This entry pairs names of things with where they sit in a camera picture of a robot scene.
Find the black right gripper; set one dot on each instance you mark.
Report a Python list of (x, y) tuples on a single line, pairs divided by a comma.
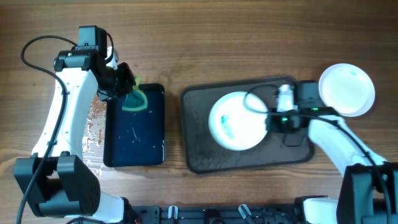
[(271, 124)]

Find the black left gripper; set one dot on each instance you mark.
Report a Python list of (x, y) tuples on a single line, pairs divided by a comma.
[(128, 81)]

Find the green and yellow sponge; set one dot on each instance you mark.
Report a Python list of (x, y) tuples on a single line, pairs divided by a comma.
[(136, 100)]

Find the white plate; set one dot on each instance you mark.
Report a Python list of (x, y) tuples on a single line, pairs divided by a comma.
[(237, 121), (347, 89)]

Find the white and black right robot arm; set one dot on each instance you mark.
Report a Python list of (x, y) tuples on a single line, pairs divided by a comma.
[(369, 188)]

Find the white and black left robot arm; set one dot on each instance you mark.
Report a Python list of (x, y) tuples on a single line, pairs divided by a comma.
[(54, 179)]

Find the dark blue water tray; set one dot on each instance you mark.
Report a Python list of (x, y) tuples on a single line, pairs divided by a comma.
[(136, 138)]

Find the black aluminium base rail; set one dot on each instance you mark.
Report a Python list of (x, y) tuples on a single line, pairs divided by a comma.
[(243, 214)]

